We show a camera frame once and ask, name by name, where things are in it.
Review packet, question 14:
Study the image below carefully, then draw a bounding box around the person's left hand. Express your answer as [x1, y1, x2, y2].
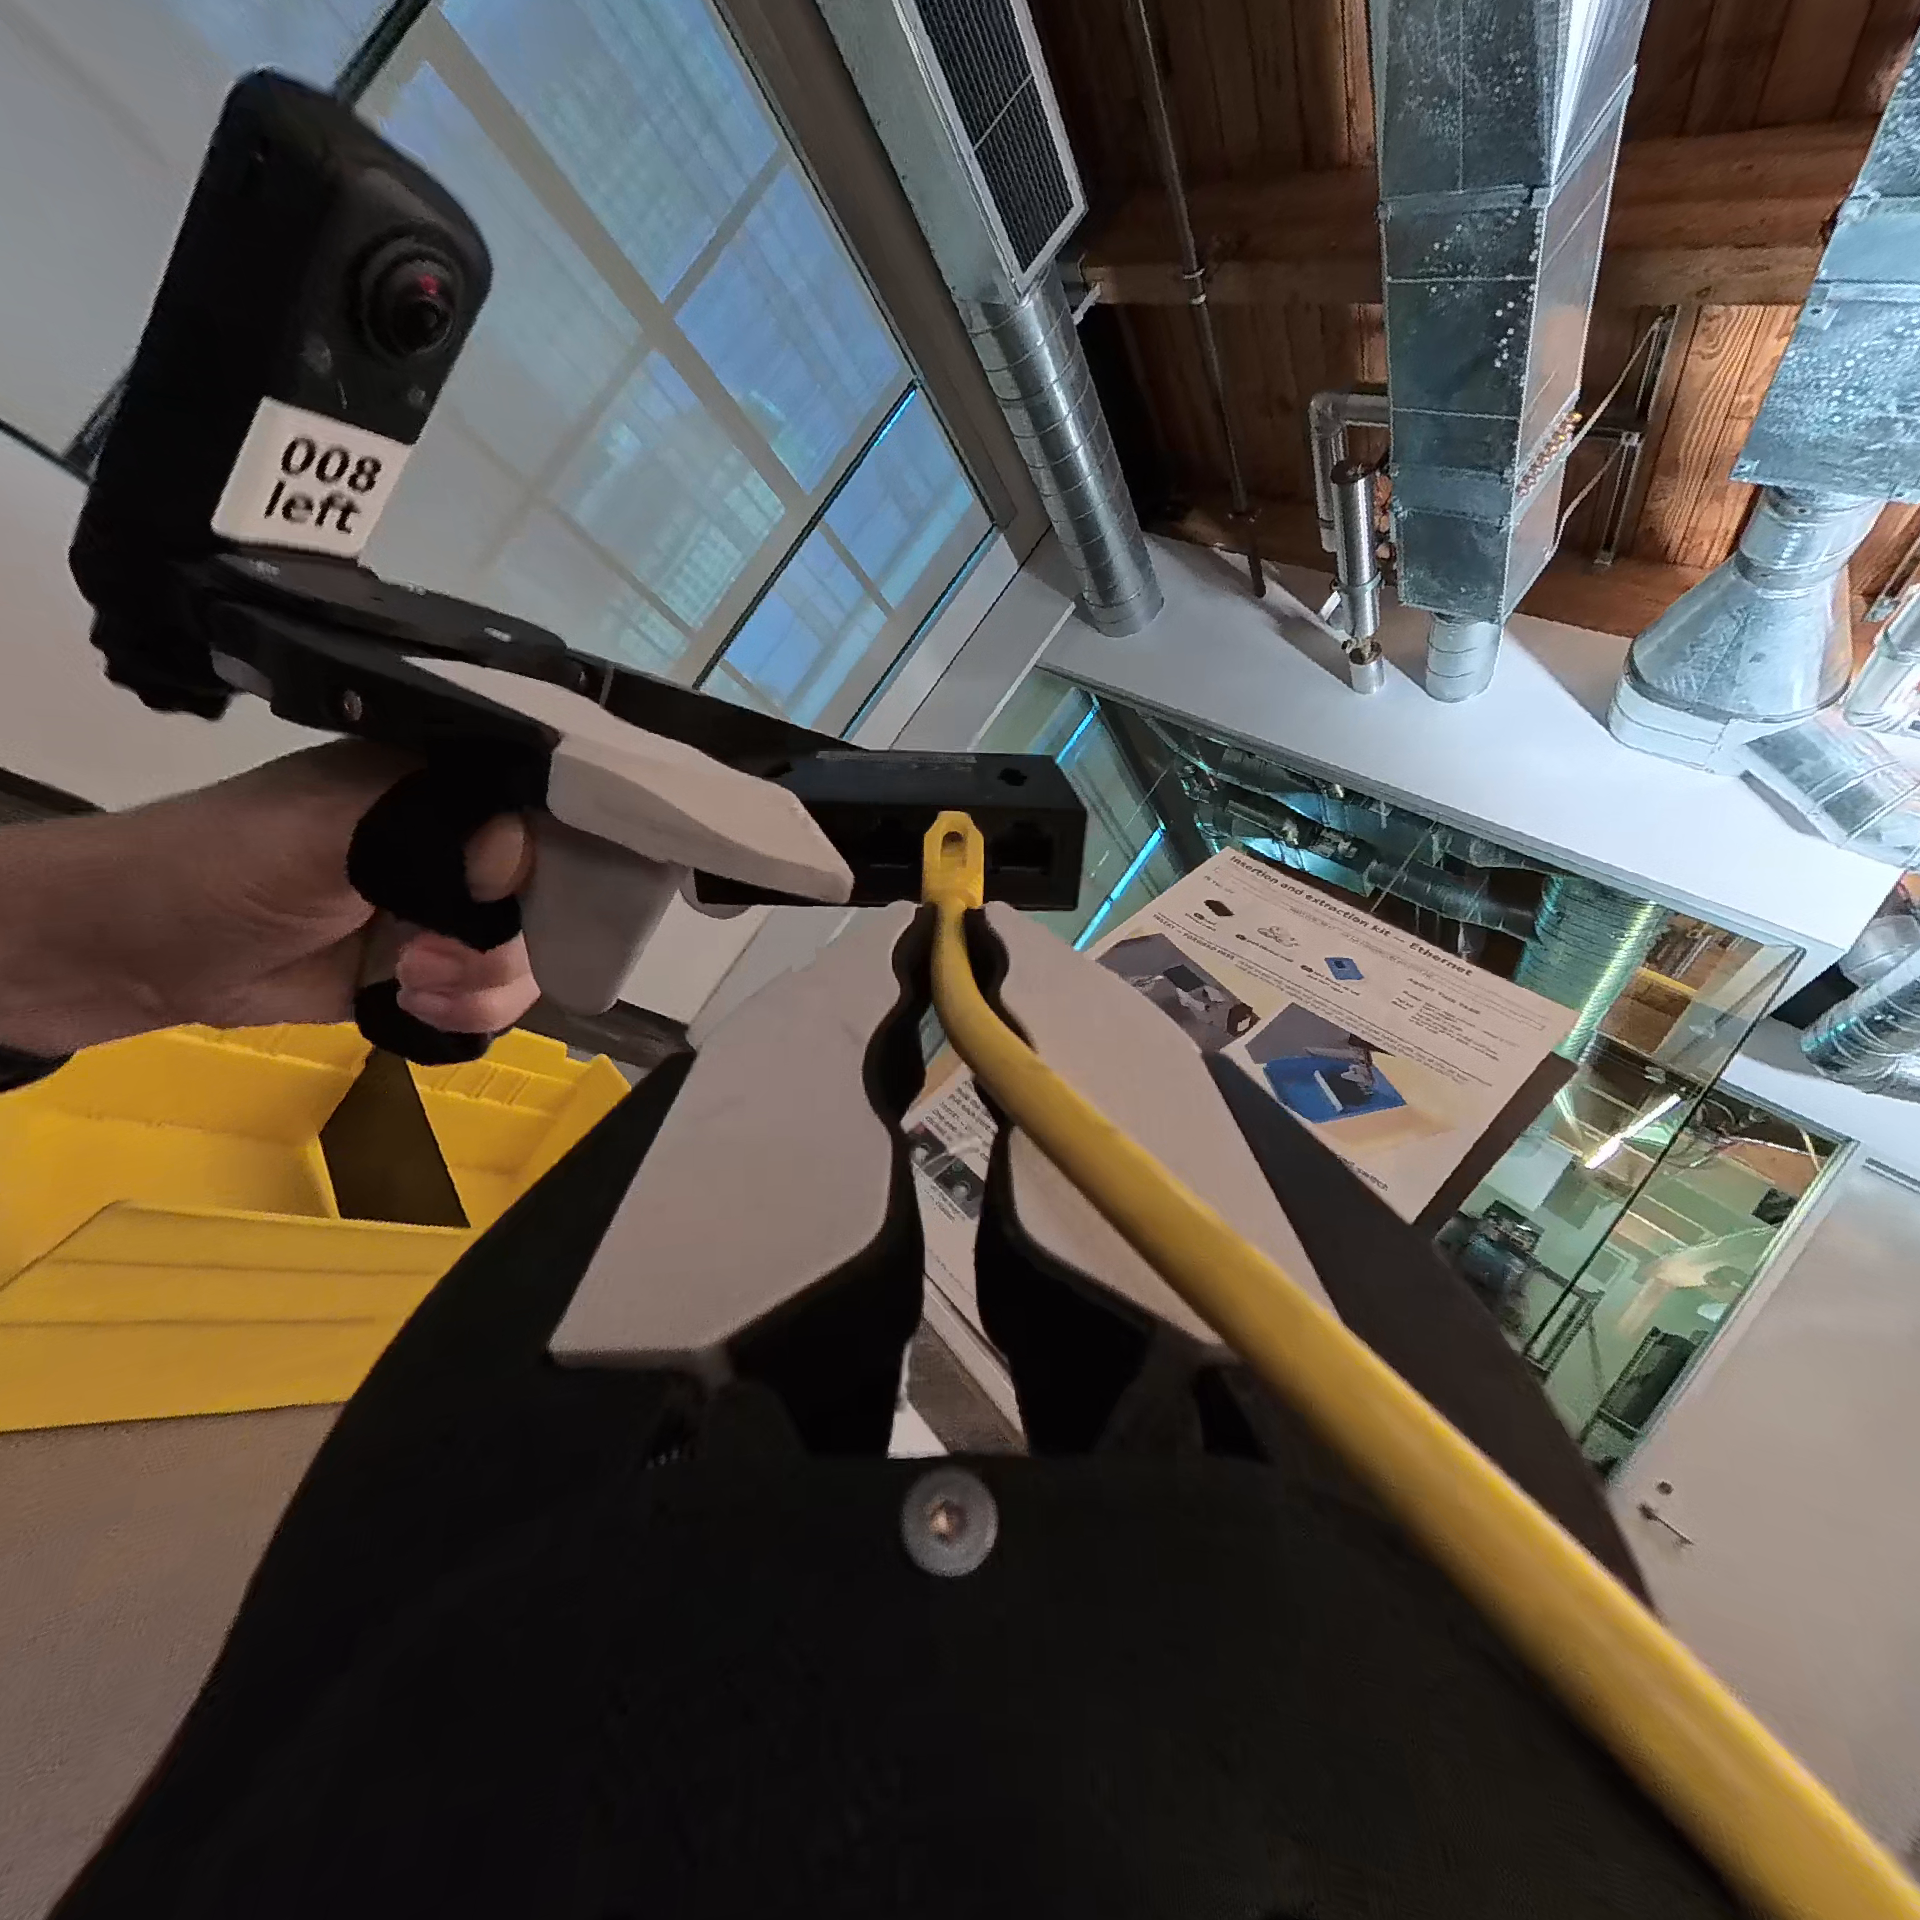
[89, 738, 541, 1039]

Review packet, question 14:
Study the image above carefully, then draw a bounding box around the dark bin divider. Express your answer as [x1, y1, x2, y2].
[323, 1049, 470, 1229]

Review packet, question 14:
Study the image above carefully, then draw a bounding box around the yellow ethernet cable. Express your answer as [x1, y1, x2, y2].
[918, 810, 1920, 1920]

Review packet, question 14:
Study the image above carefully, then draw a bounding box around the black network switch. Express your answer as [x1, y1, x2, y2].
[699, 750, 1091, 916]

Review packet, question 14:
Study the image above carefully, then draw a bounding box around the large grid window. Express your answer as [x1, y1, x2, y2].
[336, 0, 1000, 738]

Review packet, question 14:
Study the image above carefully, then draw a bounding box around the printed instruction sheet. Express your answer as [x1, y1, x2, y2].
[907, 847, 1583, 1321]

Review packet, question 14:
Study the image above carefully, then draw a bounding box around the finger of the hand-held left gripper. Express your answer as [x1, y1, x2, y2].
[572, 657, 842, 771]
[401, 657, 860, 911]

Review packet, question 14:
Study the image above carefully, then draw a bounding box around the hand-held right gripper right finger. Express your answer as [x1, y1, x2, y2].
[960, 907, 1346, 1456]

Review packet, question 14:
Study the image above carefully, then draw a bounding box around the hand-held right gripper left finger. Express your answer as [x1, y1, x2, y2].
[547, 912, 925, 1456]

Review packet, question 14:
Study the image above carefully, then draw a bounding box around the silver ventilation ductwork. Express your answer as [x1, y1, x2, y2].
[817, 0, 1920, 857]

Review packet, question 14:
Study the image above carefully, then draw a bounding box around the yellow plastic bin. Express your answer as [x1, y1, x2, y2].
[0, 1026, 632, 1435]

